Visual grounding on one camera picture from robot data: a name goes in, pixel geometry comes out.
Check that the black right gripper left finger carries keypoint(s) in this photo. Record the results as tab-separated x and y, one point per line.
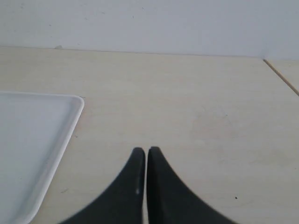
121	202

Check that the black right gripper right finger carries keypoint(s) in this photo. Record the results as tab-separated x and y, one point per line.
170	201

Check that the white plastic tray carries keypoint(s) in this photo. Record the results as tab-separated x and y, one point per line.
35	130

